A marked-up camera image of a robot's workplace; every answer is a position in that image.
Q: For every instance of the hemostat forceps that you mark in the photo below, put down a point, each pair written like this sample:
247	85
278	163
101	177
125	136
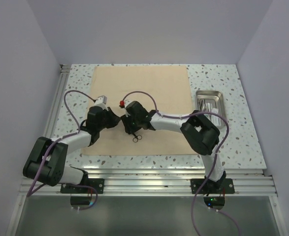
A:
136	138

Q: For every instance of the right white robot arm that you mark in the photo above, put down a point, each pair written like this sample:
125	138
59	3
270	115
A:
200	133

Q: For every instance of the stainless steel tray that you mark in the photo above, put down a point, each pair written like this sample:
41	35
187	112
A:
210	101

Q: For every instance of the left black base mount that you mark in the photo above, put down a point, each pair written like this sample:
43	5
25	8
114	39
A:
91	185

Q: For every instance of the aluminium rail frame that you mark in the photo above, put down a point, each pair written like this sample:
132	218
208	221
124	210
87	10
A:
167	175

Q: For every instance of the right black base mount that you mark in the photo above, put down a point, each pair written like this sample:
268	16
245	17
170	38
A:
222	186

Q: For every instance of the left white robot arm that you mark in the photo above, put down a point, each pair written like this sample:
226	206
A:
46	162

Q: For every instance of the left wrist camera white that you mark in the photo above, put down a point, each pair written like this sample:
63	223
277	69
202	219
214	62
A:
101	101

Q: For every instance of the curved tweezers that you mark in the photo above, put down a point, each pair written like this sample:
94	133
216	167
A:
205	105

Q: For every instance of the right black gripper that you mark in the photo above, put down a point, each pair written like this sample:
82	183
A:
129	128

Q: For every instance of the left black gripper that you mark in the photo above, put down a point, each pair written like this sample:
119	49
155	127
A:
114	119

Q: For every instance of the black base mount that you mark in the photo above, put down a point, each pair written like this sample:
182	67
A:
91	185
222	186

